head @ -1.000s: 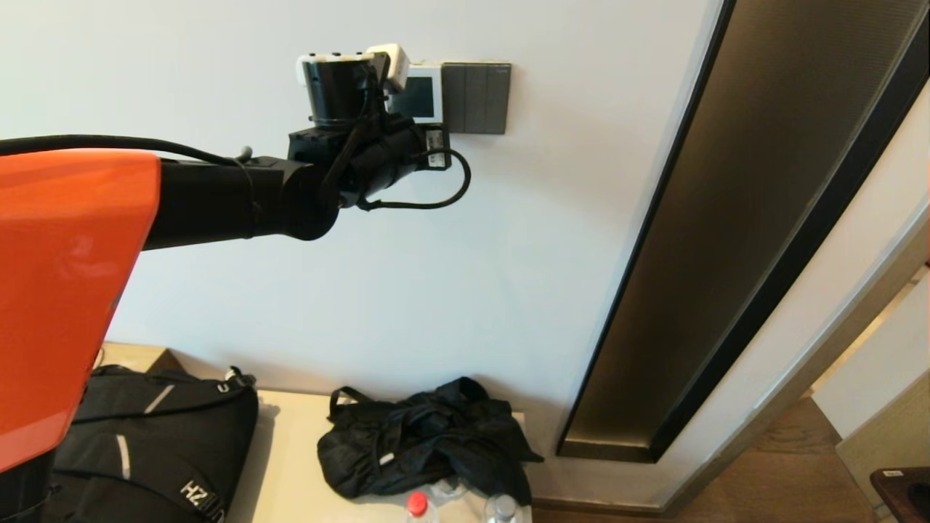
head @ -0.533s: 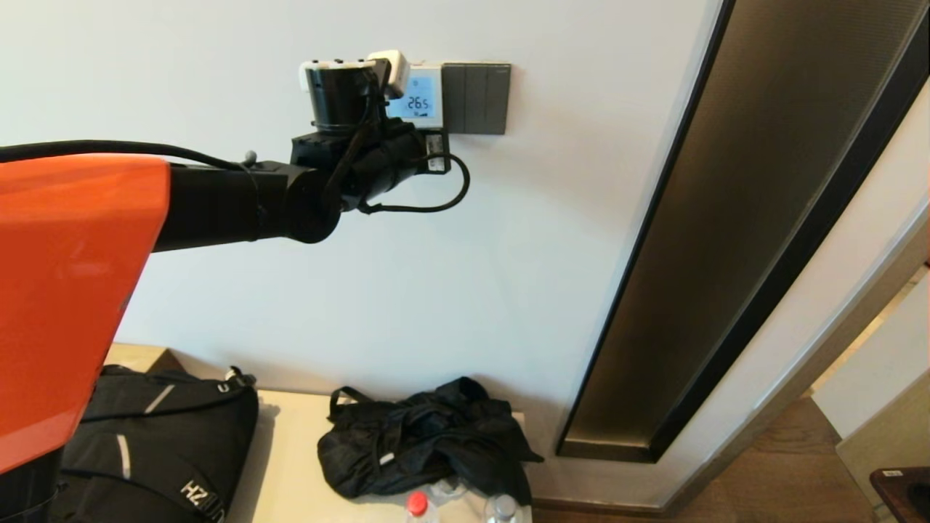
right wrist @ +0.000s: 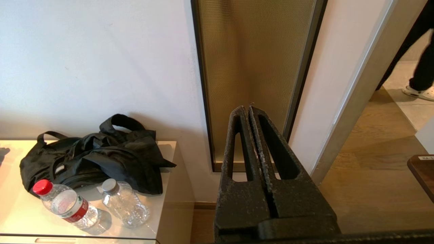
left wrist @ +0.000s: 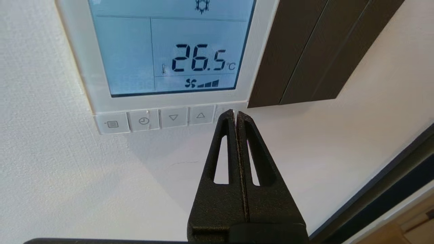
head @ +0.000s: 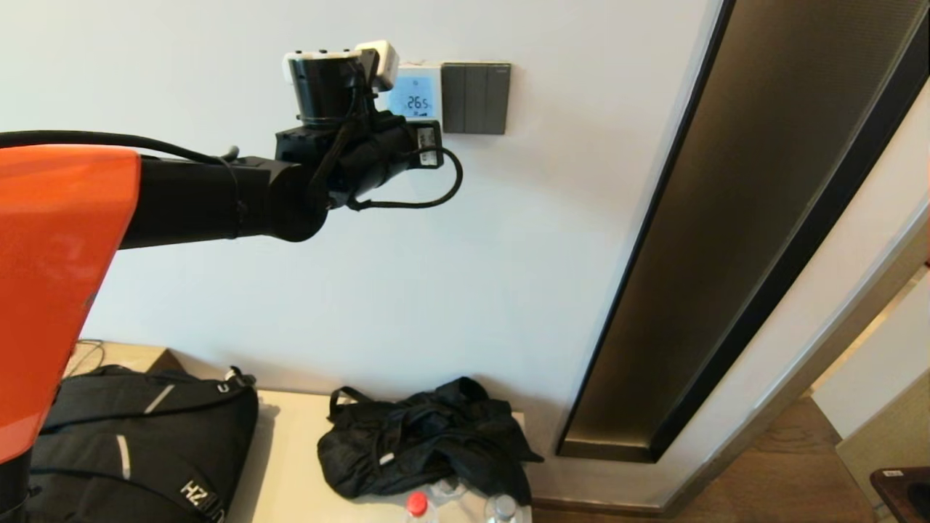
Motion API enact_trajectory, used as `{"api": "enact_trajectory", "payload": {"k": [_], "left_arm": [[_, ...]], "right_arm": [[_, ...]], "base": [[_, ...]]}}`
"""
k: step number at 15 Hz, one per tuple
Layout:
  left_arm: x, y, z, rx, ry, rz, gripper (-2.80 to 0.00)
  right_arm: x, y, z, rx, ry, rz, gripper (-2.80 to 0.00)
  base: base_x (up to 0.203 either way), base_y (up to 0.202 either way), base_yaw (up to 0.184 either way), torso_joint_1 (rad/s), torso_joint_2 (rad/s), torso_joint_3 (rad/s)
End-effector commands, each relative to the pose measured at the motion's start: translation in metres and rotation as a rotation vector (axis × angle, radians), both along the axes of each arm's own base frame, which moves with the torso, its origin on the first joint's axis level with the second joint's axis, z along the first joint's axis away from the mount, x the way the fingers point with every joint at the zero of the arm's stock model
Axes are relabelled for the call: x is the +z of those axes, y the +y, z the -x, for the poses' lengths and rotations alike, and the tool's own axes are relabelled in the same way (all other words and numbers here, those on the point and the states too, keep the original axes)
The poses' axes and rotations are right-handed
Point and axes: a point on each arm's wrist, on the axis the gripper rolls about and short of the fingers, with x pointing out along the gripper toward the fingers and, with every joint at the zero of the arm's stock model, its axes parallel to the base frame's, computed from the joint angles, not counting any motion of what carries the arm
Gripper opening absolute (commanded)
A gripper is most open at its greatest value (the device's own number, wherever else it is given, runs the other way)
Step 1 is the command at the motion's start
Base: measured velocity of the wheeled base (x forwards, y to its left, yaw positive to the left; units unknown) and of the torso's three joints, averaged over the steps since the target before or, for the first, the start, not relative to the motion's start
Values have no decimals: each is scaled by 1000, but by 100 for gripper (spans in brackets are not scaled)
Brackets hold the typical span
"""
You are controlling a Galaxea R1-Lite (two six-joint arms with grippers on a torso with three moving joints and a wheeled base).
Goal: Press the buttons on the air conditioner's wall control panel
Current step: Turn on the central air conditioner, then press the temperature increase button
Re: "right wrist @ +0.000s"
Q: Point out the grey door frame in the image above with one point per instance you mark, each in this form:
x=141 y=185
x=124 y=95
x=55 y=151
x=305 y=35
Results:
x=367 y=84

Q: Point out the red cap water bottle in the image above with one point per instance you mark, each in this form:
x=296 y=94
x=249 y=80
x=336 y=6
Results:
x=69 y=206

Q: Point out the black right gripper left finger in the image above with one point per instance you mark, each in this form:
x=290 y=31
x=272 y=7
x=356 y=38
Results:
x=237 y=206

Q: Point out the black crumpled fabric bag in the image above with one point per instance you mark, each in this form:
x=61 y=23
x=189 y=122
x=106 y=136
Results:
x=101 y=159

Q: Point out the white shoe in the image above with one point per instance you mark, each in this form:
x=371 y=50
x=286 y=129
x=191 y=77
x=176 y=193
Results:
x=418 y=93

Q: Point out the dark brown wooden table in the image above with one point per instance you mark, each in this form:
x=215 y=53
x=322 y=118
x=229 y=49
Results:
x=423 y=173

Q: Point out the person legs black trousers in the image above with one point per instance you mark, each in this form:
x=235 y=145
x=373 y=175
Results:
x=425 y=64

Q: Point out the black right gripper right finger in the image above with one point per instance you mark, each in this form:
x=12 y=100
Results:
x=301 y=206

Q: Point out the cream white cabinet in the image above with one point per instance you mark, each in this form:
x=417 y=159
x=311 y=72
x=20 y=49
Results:
x=176 y=210

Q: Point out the grey cap clear bottle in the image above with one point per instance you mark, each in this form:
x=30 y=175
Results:
x=125 y=206

